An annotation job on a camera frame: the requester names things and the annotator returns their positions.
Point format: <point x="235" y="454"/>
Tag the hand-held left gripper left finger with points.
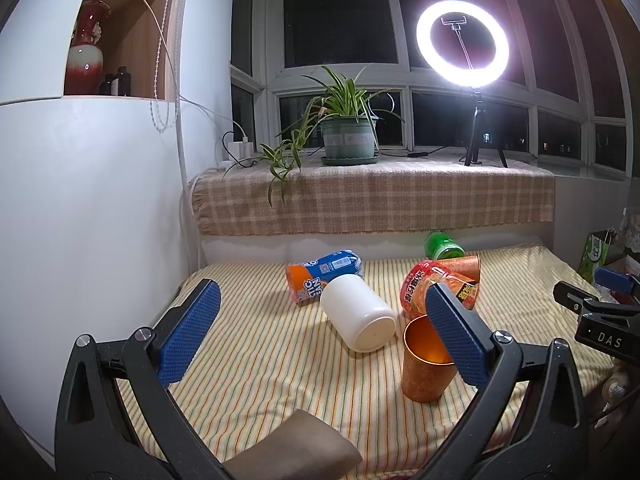
<point x="190" y="330"/>

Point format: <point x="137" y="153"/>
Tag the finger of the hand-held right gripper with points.
<point x="617" y="279"/>
<point x="575" y="299"/>

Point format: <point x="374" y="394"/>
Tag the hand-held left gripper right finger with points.
<point x="457" y="337"/>

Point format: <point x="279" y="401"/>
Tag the white cup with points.
<point x="350" y="305"/>

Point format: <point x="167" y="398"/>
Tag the copper metal cup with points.
<point x="425" y="380"/>
<point x="468" y="267"/>

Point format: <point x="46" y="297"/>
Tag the red instant noodle cup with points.
<point x="415" y="285"/>

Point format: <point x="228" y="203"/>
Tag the green paper bag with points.
<point x="595" y="255"/>

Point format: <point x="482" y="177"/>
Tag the green soda can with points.
<point x="441" y="247"/>

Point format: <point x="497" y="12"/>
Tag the striped yellow blanket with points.
<point x="275" y="375"/>

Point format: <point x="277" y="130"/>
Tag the plaid beige cloth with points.
<point x="400" y="200"/>

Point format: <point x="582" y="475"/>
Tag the white cabinet with wooden niche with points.
<point x="100" y="210"/>

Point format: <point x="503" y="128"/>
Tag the brown folded cloth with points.
<point x="295" y="447"/>

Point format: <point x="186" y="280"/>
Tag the white charger plug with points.
<point x="235" y="149"/>
<point x="246" y="147"/>

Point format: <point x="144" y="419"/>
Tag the black tripod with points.
<point x="479" y="125"/>

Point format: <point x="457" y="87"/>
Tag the green plant saucer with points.
<point x="350" y="161"/>

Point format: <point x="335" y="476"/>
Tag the potted spider plant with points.
<point x="347" y="132"/>

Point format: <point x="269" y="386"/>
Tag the black bottle with white label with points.
<point x="108" y="85"/>

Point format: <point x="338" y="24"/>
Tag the red and white vase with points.
<point x="86" y="60"/>

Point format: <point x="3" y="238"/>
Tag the phone holder clamp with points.
<point x="454" y="21"/>

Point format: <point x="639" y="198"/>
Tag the white window frame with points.
<point x="405" y="77"/>

